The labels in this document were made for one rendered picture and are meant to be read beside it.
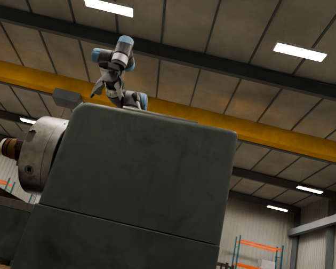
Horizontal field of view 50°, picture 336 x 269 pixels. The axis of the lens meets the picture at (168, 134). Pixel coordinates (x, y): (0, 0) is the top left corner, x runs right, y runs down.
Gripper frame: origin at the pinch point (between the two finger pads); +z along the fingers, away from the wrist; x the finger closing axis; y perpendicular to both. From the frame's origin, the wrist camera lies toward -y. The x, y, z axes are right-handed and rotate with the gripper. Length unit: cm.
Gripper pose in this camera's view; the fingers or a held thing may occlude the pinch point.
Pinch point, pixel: (104, 98)
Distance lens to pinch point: 165.9
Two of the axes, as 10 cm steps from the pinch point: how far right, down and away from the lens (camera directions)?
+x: -9.4, -1.0, 3.3
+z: -2.3, 9.0, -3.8
